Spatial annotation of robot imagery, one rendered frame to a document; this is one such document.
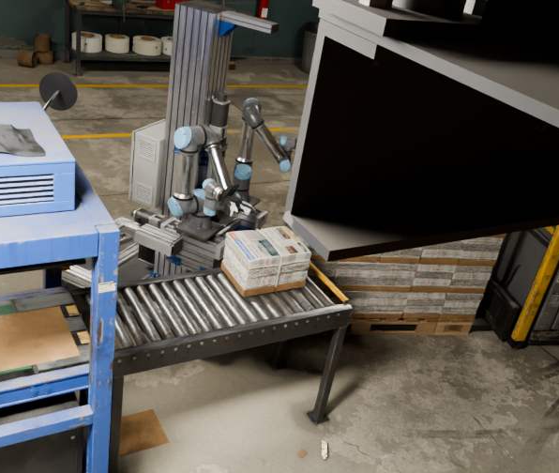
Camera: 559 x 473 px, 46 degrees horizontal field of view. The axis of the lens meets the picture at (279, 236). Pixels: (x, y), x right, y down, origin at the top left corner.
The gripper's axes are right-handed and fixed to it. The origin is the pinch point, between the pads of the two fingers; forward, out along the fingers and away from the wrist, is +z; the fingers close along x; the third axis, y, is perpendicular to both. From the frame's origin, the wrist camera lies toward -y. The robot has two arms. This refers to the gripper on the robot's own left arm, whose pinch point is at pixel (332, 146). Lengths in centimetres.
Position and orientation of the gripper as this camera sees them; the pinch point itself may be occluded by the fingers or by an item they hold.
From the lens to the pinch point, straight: 435.4
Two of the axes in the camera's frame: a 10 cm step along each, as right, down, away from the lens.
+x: -0.2, 5.9, -8.1
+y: -1.6, 7.9, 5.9
